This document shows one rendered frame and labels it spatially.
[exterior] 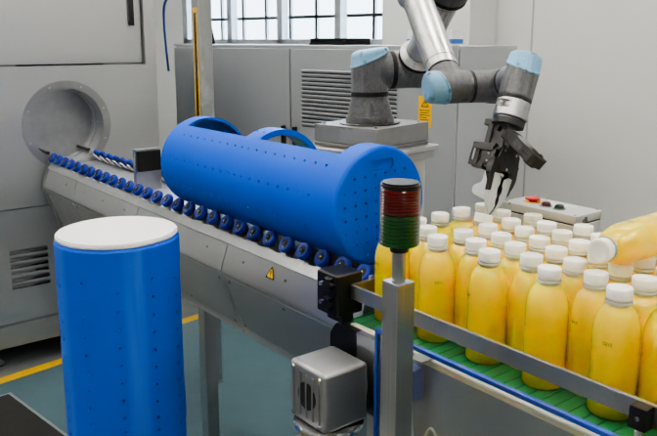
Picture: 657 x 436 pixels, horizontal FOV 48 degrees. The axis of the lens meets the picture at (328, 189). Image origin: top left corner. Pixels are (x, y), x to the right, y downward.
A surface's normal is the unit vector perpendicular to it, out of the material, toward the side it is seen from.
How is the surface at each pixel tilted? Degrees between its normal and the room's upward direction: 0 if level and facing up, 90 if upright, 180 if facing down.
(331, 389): 90
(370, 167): 90
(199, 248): 70
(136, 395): 90
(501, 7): 90
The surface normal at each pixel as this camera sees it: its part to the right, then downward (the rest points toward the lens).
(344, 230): 0.62, 0.15
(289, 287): -0.74, -0.22
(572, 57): -0.69, 0.15
